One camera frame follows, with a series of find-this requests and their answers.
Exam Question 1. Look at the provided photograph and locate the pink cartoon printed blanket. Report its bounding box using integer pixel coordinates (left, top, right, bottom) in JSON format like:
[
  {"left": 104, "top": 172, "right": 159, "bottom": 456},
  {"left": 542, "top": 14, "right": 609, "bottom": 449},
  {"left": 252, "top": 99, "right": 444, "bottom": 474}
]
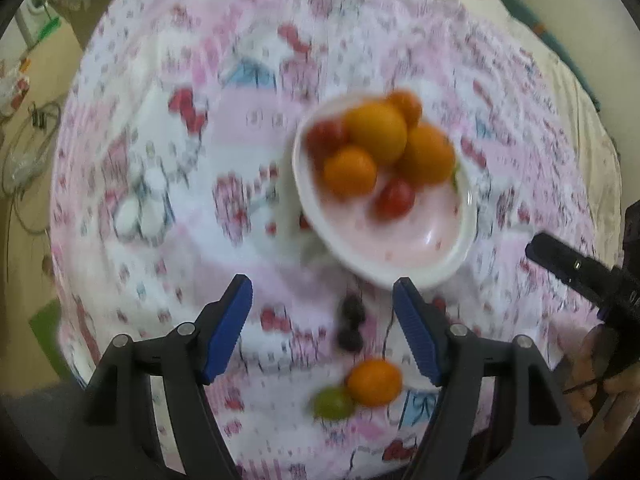
[{"left": 49, "top": 0, "right": 623, "bottom": 480}]

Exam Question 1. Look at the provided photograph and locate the green grape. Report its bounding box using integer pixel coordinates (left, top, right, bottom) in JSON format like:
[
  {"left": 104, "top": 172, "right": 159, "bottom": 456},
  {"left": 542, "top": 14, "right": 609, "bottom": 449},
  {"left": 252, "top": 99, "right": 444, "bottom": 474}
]
[{"left": 312, "top": 386, "right": 355, "bottom": 422}]

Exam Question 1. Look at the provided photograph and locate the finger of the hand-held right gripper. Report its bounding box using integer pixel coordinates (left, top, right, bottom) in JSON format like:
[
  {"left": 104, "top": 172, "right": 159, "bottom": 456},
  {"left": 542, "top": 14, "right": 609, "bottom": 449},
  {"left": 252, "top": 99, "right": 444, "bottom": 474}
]
[{"left": 525, "top": 232, "right": 623, "bottom": 313}]

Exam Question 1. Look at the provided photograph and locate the white washing machine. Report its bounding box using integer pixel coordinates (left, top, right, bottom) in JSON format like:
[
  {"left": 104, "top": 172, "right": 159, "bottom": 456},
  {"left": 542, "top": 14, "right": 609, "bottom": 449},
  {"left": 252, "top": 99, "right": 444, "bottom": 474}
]
[{"left": 15, "top": 0, "right": 63, "bottom": 41}]

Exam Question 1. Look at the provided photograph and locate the red tomato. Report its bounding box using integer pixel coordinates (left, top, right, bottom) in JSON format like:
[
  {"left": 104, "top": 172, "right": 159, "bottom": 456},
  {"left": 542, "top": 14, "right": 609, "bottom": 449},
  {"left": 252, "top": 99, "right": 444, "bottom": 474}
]
[
  {"left": 305, "top": 119, "right": 351, "bottom": 161},
  {"left": 374, "top": 178, "right": 417, "bottom": 220}
]

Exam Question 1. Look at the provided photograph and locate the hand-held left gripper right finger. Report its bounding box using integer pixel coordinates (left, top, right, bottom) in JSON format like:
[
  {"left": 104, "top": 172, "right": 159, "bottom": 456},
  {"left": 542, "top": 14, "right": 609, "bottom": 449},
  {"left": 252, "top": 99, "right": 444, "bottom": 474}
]
[{"left": 392, "top": 276, "right": 589, "bottom": 480}]

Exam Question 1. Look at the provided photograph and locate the dark purple grape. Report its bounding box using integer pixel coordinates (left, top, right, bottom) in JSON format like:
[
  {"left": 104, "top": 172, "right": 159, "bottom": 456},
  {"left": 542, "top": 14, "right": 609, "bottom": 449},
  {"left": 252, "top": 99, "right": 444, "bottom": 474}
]
[
  {"left": 336, "top": 327, "right": 365, "bottom": 352},
  {"left": 340, "top": 294, "right": 367, "bottom": 323}
]

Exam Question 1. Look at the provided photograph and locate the small tangerine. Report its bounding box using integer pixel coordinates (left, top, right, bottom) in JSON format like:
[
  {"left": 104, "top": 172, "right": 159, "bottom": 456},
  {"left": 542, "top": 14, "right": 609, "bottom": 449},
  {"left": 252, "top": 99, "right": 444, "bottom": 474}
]
[
  {"left": 346, "top": 358, "right": 404, "bottom": 408},
  {"left": 322, "top": 145, "right": 379, "bottom": 200},
  {"left": 386, "top": 90, "right": 424, "bottom": 128}
]

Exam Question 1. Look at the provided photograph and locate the large orange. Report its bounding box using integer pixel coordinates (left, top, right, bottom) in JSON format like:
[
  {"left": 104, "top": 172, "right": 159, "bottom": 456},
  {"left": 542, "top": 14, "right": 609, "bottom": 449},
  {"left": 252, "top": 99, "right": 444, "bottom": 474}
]
[
  {"left": 397, "top": 124, "right": 457, "bottom": 186},
  {"left": 345, "top": 101, "right": 409, "bottom": 165}
]

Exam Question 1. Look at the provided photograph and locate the green mat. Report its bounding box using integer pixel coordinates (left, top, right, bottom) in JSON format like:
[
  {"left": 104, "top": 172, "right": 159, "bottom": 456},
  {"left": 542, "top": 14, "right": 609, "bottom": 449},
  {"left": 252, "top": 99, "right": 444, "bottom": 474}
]
[{"left": 29, "top": 299, "right": 68, "bottom": 366}]

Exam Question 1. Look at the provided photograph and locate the white bowl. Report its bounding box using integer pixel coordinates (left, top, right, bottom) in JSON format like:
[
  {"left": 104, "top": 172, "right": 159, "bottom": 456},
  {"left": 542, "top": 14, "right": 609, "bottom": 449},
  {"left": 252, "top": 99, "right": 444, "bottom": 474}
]
[{"left": 291, "top": 92, "right": 479, "bottom": 291}]

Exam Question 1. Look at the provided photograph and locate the cable on floor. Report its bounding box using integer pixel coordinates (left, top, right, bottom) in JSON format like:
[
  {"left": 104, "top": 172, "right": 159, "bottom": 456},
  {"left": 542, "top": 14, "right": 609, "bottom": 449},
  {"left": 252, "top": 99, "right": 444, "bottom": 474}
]
[{"left": 0, "top": 102, "right": 63, "bottom": 236}]

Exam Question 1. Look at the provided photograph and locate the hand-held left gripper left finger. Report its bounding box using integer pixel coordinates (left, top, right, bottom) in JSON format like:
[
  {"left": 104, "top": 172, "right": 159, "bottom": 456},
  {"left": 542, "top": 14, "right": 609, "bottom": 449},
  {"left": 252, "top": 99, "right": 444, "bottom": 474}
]
[{"left": 59, "top": 274, "right": 254, "bottom": 480}]

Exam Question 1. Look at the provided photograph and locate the person's right hand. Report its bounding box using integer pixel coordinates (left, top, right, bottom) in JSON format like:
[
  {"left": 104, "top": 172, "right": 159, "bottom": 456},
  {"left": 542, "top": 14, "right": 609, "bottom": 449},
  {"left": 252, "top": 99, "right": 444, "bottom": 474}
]
[{"left": 562, "top": 324, "right": 640, "bottom": 426}]

